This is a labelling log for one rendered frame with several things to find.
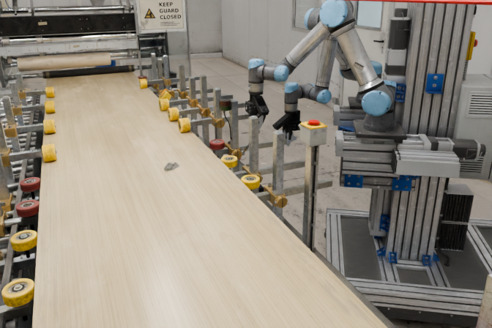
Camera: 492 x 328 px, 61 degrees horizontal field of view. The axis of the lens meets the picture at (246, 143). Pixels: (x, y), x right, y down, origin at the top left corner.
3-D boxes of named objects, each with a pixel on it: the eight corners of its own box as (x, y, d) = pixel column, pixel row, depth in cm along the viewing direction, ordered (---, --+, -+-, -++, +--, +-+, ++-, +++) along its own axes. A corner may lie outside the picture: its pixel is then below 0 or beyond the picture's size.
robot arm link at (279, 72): (291, 63, 204) (270, 61, 208) (284, 66, 194) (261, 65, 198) (291, 79, 206) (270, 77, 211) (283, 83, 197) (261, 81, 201)
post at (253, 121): (255, 205, 214) (255, 114, 198) (258, 209, 211) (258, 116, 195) (249, 206, 213) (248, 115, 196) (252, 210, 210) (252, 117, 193)
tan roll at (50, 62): (162, 60, 436) (161, 47, 432) (165, 61, 426) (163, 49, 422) (6, 71, 384) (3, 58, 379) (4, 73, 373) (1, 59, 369)
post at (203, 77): (208, 146, 277) (204, 73, 260) (209, 148, 274) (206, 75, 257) (203, 147, 275) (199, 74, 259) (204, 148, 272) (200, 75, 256)
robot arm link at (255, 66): (261, 61, 198) (245, 60, 201) (261, 84, 201) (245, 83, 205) (268, 58, 204) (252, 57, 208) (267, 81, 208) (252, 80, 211)
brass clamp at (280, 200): (274, 193, 194) (274, 183, 193) (288, 206, 183) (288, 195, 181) (262, 196, 192) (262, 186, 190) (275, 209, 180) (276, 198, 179)
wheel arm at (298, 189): (328, 185, 201) (329, 177, 200) (332, 188, 199) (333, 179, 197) (244, 203, 185) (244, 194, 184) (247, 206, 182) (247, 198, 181)
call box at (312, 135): (315, 140, 155) (316, 119, 152) (326, 146, 149) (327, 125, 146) (299, 143, 152) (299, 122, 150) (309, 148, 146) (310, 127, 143)
